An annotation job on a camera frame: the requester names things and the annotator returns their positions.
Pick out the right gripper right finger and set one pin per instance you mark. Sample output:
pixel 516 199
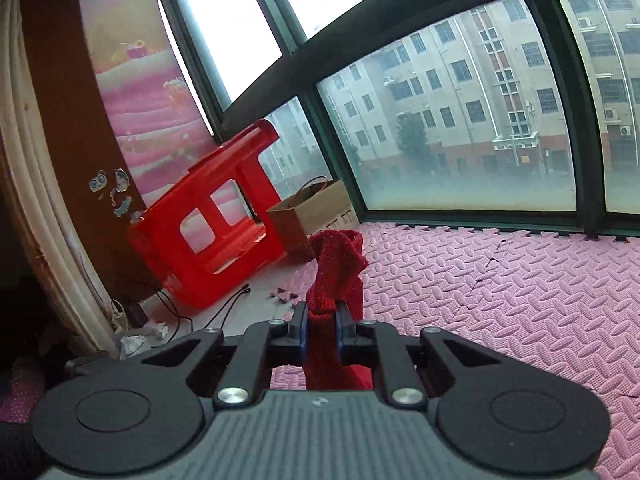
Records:
pixel 364 342

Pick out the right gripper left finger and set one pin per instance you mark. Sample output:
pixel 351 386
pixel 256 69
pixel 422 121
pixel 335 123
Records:
pixel 272 343

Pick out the red fleece garment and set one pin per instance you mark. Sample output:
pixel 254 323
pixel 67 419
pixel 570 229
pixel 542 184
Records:
pixel 339 264

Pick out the red plastic stool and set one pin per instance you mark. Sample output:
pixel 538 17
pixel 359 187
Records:
pixel 210 232

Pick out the brown paper bag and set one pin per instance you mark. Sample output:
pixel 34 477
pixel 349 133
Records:
pixel 319 204

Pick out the crumpled white paper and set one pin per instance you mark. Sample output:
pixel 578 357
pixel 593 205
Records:
pixel 137 340

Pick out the pink foam floor mat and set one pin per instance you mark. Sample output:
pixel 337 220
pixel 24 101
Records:
pixel 565 304

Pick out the brown wooden cabinet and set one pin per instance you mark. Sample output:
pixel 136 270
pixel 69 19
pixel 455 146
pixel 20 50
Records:
pixel 81 143

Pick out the pink patterned curtain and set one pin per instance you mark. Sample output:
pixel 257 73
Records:
pixel 155 121

